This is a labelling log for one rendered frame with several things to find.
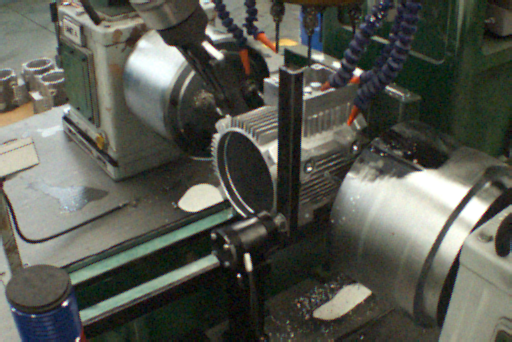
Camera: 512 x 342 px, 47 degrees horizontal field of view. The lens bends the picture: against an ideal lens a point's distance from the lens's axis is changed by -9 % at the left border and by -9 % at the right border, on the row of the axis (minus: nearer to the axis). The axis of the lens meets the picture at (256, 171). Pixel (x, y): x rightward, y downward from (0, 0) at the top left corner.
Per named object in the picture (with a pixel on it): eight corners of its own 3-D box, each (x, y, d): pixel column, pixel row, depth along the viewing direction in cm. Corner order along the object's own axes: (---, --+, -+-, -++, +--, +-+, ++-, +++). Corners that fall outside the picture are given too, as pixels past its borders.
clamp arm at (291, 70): (288, 222, 95) (293, 61, 82) (301, 231, 93) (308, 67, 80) (270, 231, 93) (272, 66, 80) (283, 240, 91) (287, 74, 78)
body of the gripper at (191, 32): (209, 1, 86) (236, 46, 93) (178, -10, 92) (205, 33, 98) (170, 35, 85) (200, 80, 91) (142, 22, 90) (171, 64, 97)
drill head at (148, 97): (188, 90, 156) (185, -6, 143) (284, 147, 131) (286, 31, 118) (98, 119, 143) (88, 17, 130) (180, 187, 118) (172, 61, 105)
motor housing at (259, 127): (296, 164, 124) (299, 73, 114) (367, 207, 111) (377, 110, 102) (211, 199, 114) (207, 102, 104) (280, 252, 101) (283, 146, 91)
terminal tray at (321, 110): (314, 100, 113) (316, 62, 110) (357, 121, 106) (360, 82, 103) (262, 118, 107) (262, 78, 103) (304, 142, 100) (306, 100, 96)
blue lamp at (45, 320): (65, 298, 55) (56, 260, 53) (94, 336, 51) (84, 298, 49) (10, 321, 52) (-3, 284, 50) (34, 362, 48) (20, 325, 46)
